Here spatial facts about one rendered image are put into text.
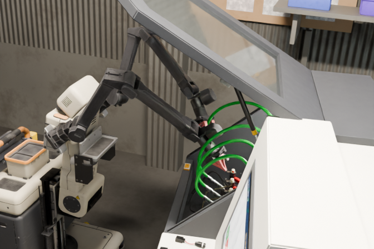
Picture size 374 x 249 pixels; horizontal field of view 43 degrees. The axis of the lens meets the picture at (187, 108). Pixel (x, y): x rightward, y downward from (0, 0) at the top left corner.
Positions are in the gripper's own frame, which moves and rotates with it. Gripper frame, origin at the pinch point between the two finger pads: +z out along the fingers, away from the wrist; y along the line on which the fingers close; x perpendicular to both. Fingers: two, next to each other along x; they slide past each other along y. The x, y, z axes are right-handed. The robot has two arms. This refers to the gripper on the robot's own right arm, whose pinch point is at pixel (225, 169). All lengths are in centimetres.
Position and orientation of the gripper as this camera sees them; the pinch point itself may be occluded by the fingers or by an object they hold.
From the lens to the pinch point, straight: 222.0
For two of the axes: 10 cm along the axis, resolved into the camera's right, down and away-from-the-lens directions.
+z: 5.8, 8.1, 0.5
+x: 3.9, -3.3, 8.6
